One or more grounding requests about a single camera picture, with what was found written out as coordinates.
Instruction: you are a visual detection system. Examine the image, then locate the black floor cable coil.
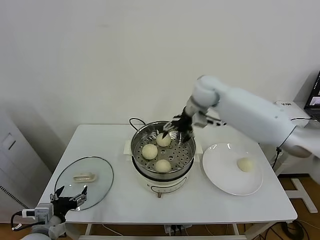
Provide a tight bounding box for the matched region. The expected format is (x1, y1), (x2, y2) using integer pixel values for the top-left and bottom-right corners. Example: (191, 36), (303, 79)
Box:
(281, 219), (305, 239)

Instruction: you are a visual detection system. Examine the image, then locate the black left wrist camera cable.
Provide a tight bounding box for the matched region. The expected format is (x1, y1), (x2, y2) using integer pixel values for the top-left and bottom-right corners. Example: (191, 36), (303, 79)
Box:
(10, 211), (24, 232)

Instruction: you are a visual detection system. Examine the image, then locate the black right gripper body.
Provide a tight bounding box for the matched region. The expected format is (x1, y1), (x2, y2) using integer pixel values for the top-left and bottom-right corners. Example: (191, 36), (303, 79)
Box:
(174, 107), (194, 132)

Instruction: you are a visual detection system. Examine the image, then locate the white power strip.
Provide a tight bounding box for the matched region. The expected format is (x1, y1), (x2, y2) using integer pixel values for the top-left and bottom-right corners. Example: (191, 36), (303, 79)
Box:
(163, 224), (193, 236)

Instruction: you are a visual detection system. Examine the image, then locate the round glass pot lid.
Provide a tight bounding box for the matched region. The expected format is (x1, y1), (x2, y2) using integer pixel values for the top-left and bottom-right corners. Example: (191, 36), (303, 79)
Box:
(54, 156), (115, 211)

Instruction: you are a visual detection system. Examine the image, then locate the white round plate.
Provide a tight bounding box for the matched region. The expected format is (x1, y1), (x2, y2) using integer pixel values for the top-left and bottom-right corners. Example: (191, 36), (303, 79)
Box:
(201, 142), (264, 196)

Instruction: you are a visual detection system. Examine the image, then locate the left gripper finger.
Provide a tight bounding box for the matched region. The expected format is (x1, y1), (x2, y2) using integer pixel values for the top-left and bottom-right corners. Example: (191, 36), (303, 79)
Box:
(71, 184), (89, 207)
(49, 185), (66, 201)

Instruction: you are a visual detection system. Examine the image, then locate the black cooker power cord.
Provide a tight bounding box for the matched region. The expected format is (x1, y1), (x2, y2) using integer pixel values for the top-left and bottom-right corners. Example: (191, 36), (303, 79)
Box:
(128, 118), (148, 132)

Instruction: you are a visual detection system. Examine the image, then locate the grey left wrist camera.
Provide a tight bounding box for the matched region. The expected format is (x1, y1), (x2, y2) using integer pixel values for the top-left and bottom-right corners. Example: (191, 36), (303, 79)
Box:
(21, 202), (54, 222)

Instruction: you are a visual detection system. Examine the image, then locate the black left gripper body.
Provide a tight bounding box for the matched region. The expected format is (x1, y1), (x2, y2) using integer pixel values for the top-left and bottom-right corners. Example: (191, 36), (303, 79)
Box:
(50, 195), (77, 219)

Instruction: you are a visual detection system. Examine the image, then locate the white table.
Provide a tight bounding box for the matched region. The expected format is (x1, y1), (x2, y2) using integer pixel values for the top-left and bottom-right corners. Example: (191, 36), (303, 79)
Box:
(32, 124), (298, 240)

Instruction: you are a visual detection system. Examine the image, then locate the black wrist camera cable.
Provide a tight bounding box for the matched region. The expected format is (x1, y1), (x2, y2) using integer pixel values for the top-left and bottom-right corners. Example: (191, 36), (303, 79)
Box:
(207, 117), (227, 127)
(10, 211), (24, 232)

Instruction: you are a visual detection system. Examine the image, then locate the black laptop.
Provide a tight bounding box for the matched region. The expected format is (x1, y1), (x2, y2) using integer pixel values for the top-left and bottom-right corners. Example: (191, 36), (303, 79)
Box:
(303, 69), (320, 117)

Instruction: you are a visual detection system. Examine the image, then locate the black power adapter with cable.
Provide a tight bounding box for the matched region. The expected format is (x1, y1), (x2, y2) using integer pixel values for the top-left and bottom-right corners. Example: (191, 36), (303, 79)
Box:
(271, 116), (313, 170)

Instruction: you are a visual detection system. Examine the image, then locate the stainless steel steamer basket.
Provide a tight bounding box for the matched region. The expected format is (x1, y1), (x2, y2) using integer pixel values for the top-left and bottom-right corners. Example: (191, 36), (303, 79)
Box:
(130, 121), (197, 179)

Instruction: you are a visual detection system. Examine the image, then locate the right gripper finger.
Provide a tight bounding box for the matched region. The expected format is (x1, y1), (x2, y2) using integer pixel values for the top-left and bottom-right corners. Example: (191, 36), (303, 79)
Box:
(180, 129), (196, 145)
(162, 119), (181, 138)

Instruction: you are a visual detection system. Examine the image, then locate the white side desk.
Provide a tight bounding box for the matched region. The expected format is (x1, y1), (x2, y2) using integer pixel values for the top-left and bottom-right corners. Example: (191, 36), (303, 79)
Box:
(274, 100), (320, 214)

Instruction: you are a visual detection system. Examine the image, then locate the white electric cooker base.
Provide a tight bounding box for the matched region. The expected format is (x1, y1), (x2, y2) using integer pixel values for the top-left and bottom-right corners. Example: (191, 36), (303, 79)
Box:
(122, 139), (204, 200)

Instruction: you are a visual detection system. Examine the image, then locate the white steamed baozi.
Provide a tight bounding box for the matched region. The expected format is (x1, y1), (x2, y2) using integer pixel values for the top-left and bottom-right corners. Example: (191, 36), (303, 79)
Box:
(156, 132), (172, 148)
(141, 143), (159, 161)
(154, 159), (173, 175)
(236, 157), (256, 173)

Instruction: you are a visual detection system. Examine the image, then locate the white cabinet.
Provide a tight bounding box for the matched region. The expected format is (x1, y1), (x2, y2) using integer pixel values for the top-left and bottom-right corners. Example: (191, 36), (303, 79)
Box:
(0, 104), (53, 218)

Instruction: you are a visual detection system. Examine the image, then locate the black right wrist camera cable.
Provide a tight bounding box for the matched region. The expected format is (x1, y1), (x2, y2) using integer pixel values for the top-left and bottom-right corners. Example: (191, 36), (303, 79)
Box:
(207, 117), (227, 127)

